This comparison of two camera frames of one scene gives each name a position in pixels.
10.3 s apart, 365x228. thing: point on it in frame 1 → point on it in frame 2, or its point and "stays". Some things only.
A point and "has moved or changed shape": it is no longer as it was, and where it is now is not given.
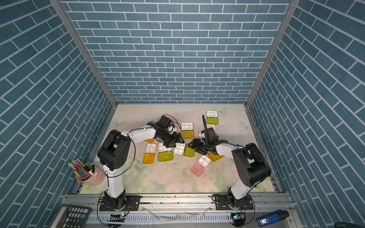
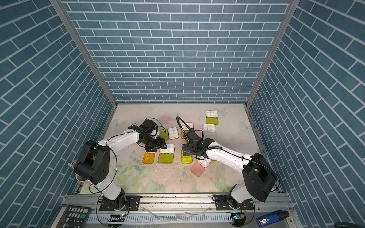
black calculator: (71, 216) stays
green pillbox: (189, 151) has moved or changed shape
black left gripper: (174, 140) → (158, 145)
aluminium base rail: (178, 211) stays
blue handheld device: (271, 217) stays
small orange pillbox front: (149, 155) stays
